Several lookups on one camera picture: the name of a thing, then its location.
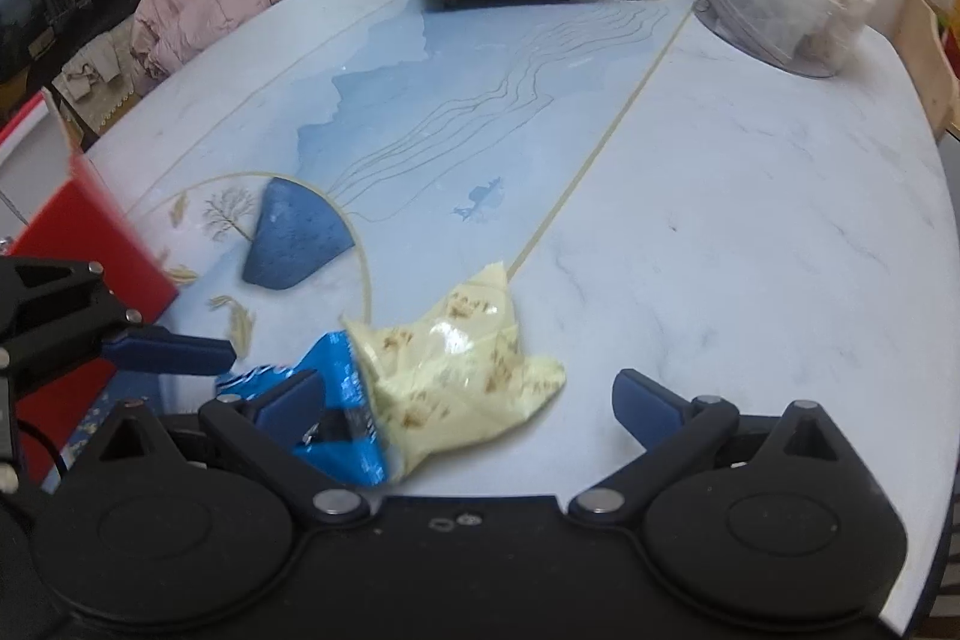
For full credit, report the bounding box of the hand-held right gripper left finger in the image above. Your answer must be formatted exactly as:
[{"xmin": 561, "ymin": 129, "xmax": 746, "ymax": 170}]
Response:
[{"xmin": 75, "ymin": 370, "xmax": 373, "ymax": 525}]

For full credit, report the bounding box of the white cardboard box red outside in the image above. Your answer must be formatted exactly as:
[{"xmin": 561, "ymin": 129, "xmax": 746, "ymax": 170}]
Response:
[{"xmin": 0, "ymin": 88, "xmax": 182, "ymax": 485}]

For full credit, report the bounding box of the television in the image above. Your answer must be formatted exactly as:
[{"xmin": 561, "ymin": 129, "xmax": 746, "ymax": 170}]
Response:
[{"xmin": 0, "ymin": 0, "xmax": 47, "ymax": 84}]

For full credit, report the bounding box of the pale yellow snack packet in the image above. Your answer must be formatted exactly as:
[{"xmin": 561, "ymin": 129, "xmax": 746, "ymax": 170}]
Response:
[{"xmin": 340, "ymin": 260, "xmax": 568, "ymax": 480}]

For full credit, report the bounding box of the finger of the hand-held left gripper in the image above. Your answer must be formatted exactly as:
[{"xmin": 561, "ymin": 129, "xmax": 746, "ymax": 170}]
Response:
[{"xmin": 0, "ymin": 260, "xmax": 238, "ymax": 398}]

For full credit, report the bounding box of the black cable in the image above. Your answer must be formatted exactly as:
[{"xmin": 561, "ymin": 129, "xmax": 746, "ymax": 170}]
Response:
[{"xmin": 15, "ymin": 419, "xmax": 70, "ymax": 477}]

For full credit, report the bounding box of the beige cloth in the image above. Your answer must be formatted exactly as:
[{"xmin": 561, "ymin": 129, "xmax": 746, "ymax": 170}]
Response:
[{"xmin": 58, "ymin": 38, "xmax": 122, "ymax": 103}]

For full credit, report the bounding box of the wooden shelf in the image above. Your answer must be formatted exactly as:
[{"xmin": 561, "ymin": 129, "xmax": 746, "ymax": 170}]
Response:
[{"xmin": 895, "ymin": 0, "xmax": 960, "ymax": 137}]

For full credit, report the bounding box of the bright blue snack packet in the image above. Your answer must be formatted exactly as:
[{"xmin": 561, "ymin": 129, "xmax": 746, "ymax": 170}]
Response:
[{"xmin": 215, "ymin": 330, "xmax": 392, "ymax": 488}]

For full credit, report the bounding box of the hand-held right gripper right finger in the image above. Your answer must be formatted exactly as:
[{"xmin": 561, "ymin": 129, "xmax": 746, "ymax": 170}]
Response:
[{"xmin": 567, "ymin": 368, "xmax": 875, "ymax": 525}]

